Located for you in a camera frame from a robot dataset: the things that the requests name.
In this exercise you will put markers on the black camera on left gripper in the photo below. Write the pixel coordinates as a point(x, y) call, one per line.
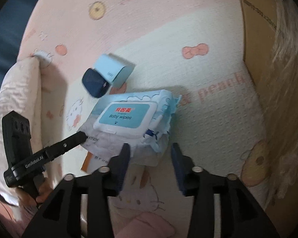
point(16, 137)

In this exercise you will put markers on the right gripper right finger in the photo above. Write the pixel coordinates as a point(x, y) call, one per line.
point(240, 213)

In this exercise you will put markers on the cardboard box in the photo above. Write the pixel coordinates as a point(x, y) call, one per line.
point(271, 57)

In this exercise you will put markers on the person left hand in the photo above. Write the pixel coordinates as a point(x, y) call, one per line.
point(44, 191)

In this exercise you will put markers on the baby wipes pack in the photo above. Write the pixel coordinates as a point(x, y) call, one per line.
point(140, 119)

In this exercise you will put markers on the light blue glasses case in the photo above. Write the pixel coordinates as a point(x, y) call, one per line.
point(114, 69)

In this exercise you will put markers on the dark blue denim case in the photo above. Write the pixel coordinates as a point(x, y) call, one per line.
point(94, 83)

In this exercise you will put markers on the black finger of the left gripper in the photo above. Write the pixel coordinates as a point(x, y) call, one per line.
point(65, 145)

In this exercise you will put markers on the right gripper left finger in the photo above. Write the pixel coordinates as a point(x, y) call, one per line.
point(60, 214)

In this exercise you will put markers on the orange white small box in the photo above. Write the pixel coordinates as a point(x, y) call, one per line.
point(93, 162)

